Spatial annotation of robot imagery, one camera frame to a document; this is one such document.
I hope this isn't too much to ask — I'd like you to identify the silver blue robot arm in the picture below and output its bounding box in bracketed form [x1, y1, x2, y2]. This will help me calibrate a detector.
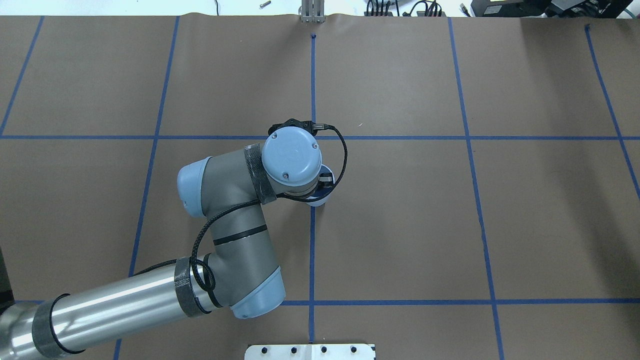
[1, 119, 342, 360]

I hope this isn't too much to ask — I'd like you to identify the black equipment box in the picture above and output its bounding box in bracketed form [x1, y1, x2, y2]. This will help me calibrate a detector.
[470, 0, 632, 19]

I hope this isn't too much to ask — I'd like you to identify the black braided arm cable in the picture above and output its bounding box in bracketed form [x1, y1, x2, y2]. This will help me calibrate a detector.
[133, 123, 349, 315]

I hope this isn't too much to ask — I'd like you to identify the aluminium frame post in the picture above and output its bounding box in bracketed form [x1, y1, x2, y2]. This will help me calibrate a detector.
[299, 0, 326, 24]

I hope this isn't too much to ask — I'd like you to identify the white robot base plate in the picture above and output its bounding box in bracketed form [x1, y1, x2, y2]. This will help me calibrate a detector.
[244, 343, 377, 360]

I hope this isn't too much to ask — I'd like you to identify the black cable bundle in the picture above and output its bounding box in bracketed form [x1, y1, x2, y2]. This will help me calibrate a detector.
[364, 0, 448, 18]

